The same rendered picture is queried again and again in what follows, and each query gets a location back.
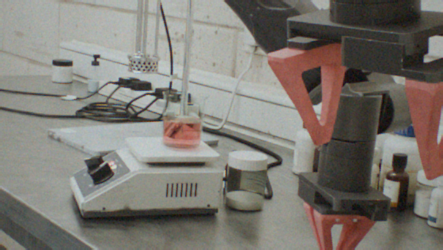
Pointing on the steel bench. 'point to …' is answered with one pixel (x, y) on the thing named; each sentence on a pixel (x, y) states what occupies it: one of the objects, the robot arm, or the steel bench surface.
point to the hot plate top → (154, 151)
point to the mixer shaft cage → (147, 62)
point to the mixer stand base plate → (111, 136)
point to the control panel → (104, 182)
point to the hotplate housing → (155, 189)
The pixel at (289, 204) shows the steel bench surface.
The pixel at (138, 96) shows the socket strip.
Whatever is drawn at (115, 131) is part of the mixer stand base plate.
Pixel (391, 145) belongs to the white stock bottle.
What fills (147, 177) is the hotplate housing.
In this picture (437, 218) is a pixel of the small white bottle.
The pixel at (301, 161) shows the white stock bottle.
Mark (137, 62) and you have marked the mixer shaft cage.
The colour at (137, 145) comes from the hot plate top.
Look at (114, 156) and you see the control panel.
